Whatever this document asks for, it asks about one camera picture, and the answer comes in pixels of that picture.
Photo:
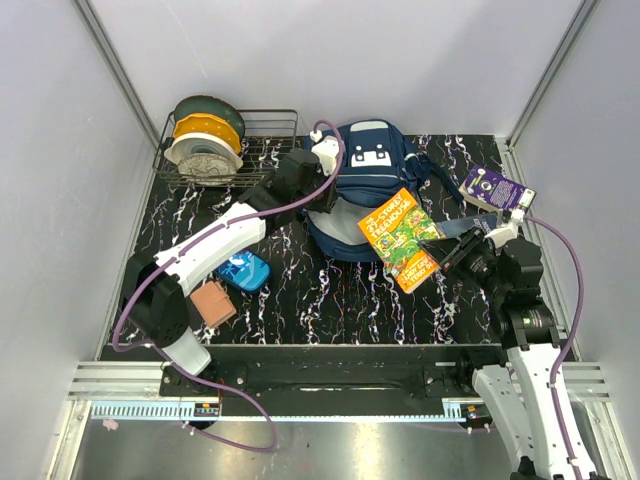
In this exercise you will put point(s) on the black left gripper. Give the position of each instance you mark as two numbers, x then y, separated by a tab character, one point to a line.
331	195

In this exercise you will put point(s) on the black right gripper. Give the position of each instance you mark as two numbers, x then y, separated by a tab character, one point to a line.
453	252

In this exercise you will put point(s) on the dark blue paperback book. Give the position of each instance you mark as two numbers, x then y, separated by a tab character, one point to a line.
454	228

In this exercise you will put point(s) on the orange treehouse book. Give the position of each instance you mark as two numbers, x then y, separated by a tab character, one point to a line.
394	230

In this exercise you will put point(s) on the navy blue student backpack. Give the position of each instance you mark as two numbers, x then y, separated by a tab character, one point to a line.
379	161

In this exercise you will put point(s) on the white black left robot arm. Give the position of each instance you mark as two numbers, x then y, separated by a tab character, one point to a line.
155	289

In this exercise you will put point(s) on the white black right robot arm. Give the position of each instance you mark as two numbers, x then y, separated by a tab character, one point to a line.
522	386

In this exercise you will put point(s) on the purple paperback book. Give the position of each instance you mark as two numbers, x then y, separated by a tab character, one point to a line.
494	193

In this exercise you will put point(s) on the blue patterned pencil case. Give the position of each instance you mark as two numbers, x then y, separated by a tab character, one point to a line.
245	270

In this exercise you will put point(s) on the speckled grey plate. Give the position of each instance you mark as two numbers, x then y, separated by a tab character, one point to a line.
207	169

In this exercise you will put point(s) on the yellow plate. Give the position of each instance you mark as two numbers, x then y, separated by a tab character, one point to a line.
209	124

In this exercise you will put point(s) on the dark green plate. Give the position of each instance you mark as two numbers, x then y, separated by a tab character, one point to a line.
207	104

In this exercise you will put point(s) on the small pink eraser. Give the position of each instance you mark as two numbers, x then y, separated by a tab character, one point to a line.
110	424

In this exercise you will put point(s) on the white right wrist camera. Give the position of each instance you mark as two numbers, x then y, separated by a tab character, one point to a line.
507	228

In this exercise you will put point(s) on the dark wire dish rack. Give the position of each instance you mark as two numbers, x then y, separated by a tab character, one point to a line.
269	133

